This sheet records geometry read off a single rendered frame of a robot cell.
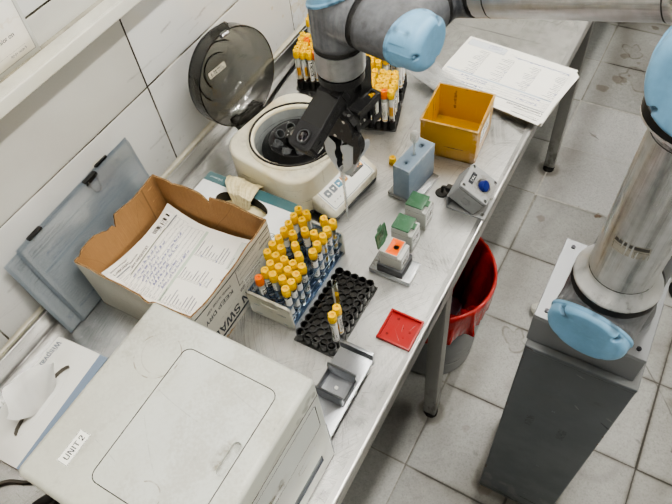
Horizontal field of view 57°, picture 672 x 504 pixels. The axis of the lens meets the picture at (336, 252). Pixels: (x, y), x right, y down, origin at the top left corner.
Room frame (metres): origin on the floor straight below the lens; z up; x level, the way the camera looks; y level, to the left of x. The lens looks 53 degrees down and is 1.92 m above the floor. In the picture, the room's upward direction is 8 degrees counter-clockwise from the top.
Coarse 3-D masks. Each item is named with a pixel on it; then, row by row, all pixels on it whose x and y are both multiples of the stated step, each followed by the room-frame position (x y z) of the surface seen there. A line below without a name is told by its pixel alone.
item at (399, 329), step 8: (392, 312) 0.61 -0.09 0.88; (400, 312) 0.60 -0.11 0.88; (392, 320) 0.59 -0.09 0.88; (400, 320) 0.59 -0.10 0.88; (408, 320) 0.59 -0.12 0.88; (416, 320) 0.58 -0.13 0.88; (384, 328) 0.58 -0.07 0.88; (392, 328) 0.58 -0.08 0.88; (400, 328) 0.57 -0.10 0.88; (408, 328) 0.57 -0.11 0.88; (416, 328) 0.57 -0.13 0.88; (376, 336) 0.56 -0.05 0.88; (384, 336) 0.56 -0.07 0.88; (392, 336) 0.56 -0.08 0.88; (400, 336) 0.56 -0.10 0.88; (408, 336) 0.55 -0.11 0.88; (416, 336) 0.55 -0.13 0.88; (392, 344) 0.54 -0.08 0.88; (400, 344) 0.54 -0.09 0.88; (408, 344) 0.54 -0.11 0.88
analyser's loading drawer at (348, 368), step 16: (352, 352) 0.52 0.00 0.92; (368, 352) 0.50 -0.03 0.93; (336, 368) 0.48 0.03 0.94; (352, 368) 0.49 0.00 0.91; (368, 368) 0.48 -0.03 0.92; (320, 384) 0.46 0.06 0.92; (336, 384) 0.46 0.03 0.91; (352, 384) 0.45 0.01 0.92; (320, 400) 0.44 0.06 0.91; (336, 400) 0.43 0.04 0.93; (336, 416) 0.40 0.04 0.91
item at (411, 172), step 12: (420, 144) 0.95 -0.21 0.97; (432, 144) 0.94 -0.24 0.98; (408, 156) 0.92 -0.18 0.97; (420, 156) 0.91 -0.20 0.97; (432, 156) 0.94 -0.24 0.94; (396, 168) 0.89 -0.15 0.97; (408, 168) 0.89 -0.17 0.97; (420, 168) 0.91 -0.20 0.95; (432, 168) 0.94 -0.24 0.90; (396, 180) 0.90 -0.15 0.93; (408, 180) 0.87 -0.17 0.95; (420, 180) 0.91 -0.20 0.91; (432, 180) 0.92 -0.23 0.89; (396, 192) 0.90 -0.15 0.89; (408, 192) 0.87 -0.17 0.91; (420, 192) 0.89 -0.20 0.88
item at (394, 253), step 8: (392, 240) 0.73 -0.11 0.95; (400, 240) 0.72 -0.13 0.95; (384, 248) 0.71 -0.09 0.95; (392, 248) 0.71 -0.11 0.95; (400, 248) 0.70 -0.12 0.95; (408, 248) 0.71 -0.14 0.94; (384, 256) 0.70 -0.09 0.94; (392, 256) 0.69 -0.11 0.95; (400, 256) 0.69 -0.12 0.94; (408, 256) 0.71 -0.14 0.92; (384, 264) 0.70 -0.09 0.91; (392, 264) 0.69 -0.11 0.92; (400, 264) 0.68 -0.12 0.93
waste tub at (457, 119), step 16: (432, 96) 1.09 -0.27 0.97; (448, 96) 1.12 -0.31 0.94; (464, 96) 1.10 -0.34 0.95; (480, 96) 1.08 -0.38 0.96; (432, 112) 1.09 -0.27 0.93; (448, 112) 1.12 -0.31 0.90; (464, 112) 1.10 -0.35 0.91; (480, 112) 1.08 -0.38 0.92; (432, 128) 1.01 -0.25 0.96; (448, 128) 0.99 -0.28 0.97; (464, 128) 0.98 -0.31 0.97; (480, 128) 0.97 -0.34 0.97; (448, 144) 0.99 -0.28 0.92; (464, 144) 0.97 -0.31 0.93; (480, 144) 0.99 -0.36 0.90; (464, 160) 0.97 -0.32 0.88
